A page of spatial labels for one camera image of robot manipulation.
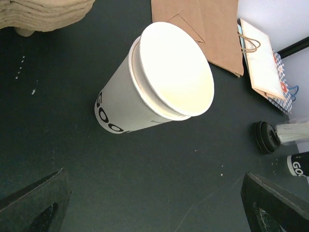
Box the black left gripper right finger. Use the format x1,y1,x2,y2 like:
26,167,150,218
240,173,309,232

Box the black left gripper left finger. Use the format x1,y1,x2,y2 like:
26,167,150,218
0,169,71,232

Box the white paper cup black print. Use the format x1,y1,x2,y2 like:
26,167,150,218
94,22,214,134

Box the brown kraft paper bag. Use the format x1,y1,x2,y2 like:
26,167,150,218
151,0,244,77

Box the stack of white paper cups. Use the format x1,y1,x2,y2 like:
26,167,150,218
287,152,309,177

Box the black lid stack right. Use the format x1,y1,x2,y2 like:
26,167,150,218
253,121,281,154

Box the bundle of white straws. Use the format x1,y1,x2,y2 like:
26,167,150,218
275,117,309,145

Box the blue checkered paper bag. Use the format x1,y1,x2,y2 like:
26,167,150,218
238,23,295,115

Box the white paper bag brown trim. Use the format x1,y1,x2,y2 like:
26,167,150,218
239,18,285,100

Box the stacked pulp cup carriers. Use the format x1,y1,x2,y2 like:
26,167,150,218
0,0,95,37

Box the black frame post right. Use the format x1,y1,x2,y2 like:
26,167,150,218
278,36,309,59

